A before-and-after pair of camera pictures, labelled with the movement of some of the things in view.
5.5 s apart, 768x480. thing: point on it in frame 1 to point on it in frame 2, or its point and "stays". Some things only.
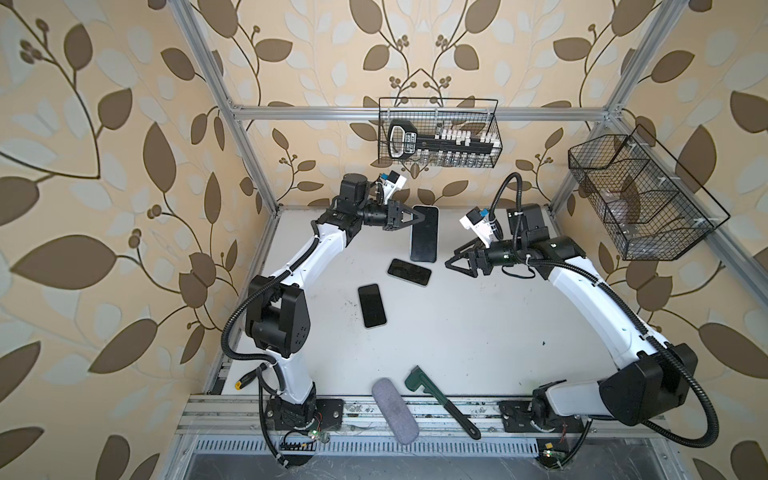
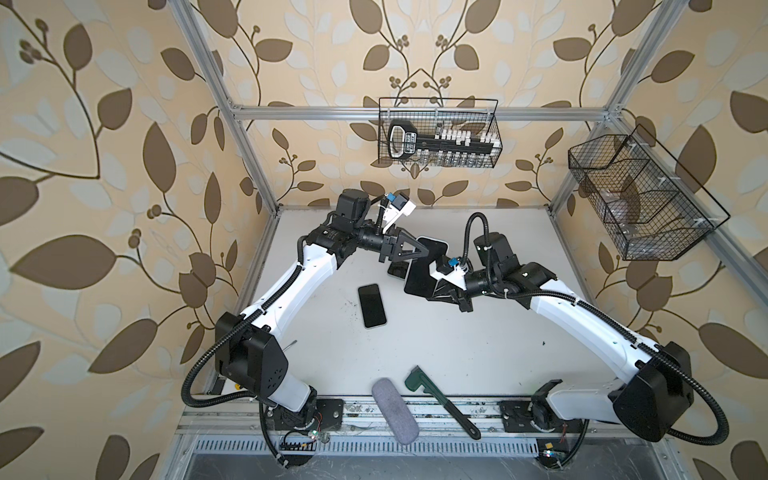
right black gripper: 477,254 to 452,294
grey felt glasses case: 393,409 stays
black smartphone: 410,272 stays
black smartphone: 425,233 to 418,278
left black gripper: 392,216 to 385,246
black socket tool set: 405,141 stays
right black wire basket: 652,207 stays
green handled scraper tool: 418,378 stays
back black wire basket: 439,133 stays
